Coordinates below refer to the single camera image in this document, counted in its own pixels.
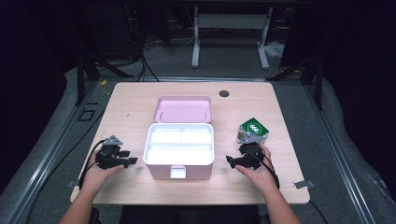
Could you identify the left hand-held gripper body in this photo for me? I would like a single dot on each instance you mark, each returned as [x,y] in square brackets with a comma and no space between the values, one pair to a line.
[107,157]

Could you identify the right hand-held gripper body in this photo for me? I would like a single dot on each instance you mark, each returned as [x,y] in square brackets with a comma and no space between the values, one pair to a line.
[252,157]

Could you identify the green and white carton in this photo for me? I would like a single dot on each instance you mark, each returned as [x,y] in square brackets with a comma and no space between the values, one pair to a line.
[253,128]

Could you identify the white divided tray insert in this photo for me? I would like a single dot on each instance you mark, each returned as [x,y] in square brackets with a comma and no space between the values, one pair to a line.
[179,155]

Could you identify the pink storage box with lid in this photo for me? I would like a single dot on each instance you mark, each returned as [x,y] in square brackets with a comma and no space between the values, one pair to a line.
[183,109]

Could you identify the person's right hand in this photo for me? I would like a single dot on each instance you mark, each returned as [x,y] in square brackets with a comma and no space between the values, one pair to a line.
[263,179]

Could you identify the person's left hand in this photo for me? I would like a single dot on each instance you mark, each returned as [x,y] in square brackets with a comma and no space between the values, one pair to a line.
[93,179]

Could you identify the grey metal table clamp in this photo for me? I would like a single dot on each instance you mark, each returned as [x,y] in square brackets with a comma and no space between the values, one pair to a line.
[72,184]
[303,184]

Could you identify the black round table grommet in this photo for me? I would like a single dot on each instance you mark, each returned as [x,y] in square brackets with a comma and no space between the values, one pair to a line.
[224,93]

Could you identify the small yellow floor item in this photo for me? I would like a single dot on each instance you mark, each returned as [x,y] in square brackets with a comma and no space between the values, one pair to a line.
[103,83]

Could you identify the person's dark clothed lap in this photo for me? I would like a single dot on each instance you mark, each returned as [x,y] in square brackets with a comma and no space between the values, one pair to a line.
[186,215]

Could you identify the black metal stand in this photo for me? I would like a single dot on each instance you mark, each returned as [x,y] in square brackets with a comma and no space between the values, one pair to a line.
[318,84]
[80,81]

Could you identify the clear plastic bag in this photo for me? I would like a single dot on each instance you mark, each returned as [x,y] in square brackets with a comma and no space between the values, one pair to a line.
[275,49]

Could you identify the aluminium floor rail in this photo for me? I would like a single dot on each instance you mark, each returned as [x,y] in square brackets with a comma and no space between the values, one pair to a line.
[46,155]
[339,155]

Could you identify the white metal desk frame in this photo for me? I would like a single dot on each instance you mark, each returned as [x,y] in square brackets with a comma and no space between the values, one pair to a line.
[230,21]

